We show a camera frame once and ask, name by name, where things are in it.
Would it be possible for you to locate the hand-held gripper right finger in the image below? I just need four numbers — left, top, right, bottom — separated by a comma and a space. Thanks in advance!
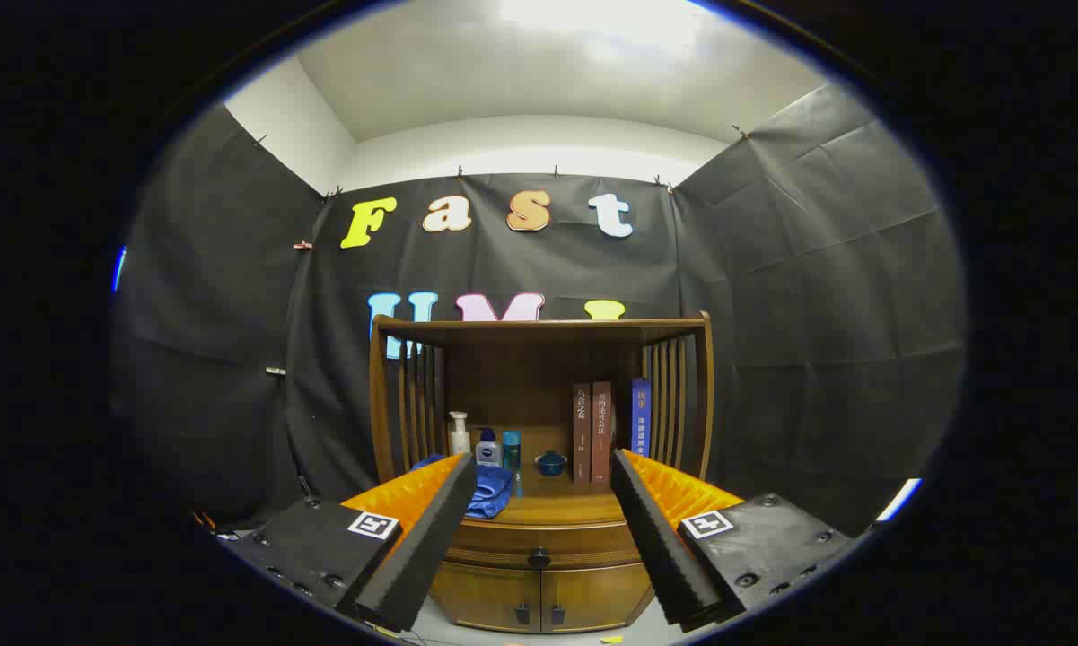
610, 448, 854, 633

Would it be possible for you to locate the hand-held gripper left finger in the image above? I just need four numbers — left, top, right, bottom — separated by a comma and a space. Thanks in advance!
224, 451, 478, 633

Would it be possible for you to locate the wooden drawer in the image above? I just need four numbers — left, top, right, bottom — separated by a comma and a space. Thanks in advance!
443, 519, 644, 570

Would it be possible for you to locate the wooden cabinet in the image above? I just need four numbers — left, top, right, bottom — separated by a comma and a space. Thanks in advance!
368, 311, 714, 633

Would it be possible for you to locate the blue towel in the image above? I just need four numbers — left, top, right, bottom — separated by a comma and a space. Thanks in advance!
410, 453, 514, 519

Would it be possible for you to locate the reddish brown book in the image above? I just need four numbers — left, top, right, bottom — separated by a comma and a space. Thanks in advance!
591, 380, 614, 485

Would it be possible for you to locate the blue book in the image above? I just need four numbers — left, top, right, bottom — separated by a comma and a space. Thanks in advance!
630, 377, 653, 459

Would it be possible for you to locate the dark brown book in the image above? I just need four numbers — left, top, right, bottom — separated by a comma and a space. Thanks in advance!
573, 384, 593, 485

